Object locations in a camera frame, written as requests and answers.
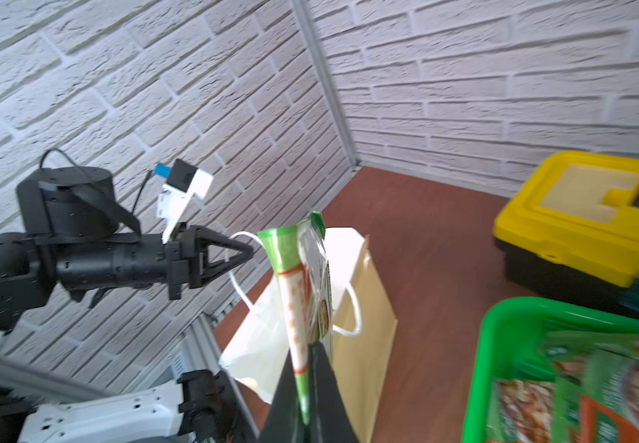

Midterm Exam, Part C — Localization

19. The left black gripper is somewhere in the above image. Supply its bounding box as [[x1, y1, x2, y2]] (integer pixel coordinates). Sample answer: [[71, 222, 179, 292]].
[[165, 225, 254, 301]]

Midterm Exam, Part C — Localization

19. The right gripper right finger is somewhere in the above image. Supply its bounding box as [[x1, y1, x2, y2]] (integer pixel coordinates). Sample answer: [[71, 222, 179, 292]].
[[307, 343, 358, 443]]

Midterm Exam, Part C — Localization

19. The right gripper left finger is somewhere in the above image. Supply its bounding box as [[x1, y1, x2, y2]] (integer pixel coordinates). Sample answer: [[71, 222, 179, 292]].
[[258, 354, 310, 443]]

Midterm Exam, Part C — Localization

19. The brown paper bag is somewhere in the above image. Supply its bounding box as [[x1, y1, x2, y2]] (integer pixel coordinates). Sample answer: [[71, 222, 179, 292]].
[[219, 227, 398, 442]]

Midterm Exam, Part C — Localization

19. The green pizza picture packet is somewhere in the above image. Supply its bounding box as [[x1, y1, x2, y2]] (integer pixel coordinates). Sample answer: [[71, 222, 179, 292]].
[[258, 212, 332, 426]]

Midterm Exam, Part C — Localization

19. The green brown food packet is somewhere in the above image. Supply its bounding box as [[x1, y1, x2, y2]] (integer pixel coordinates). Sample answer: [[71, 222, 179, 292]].
[[486, 378, 555, 443]]

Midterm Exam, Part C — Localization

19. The yellow green condiment packet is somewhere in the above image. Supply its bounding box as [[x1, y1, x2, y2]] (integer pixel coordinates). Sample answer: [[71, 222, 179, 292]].
[[543, 330, 639, 442]]

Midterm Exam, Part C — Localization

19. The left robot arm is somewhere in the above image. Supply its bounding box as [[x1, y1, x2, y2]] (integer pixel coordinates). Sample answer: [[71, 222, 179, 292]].
[[0, 160, 259, 442]]

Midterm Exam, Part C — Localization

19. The green plastic basket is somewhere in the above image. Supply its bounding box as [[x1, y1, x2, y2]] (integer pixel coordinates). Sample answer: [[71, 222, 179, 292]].
[[462, 296, 639, 442]]

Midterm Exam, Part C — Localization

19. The yellow black toolbox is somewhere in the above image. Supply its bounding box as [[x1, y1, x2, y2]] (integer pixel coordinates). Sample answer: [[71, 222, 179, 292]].
[[493, 151, 639, 319]]

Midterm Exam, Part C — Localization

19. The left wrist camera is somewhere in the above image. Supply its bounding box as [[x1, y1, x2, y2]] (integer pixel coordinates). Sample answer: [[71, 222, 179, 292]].
[[153, 159, 214, 244]]

